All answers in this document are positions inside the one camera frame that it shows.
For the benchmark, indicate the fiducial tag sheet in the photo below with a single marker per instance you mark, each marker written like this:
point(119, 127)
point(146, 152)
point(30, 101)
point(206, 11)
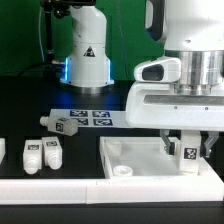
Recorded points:
point(94, 118)

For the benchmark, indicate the white block at left edge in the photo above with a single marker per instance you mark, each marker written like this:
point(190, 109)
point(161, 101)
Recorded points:
point(2, 149)

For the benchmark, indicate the black camera stand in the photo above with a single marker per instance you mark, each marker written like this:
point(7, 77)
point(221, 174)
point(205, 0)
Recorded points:
point(60, 8)

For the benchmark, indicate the white obstacle fence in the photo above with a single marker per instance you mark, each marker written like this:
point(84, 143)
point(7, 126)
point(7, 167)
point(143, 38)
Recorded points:
point(205, 186)

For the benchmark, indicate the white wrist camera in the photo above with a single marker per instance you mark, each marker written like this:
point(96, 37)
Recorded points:
point(163, 70)

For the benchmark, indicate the white square tabletop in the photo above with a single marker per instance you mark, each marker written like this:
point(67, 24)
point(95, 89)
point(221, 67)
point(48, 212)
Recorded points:
point(138, 157)

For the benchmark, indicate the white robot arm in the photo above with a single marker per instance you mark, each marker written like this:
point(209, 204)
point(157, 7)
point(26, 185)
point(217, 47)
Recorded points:
point(184, 89)

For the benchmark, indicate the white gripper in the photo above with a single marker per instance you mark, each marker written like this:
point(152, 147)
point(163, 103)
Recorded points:
point(155, 106)

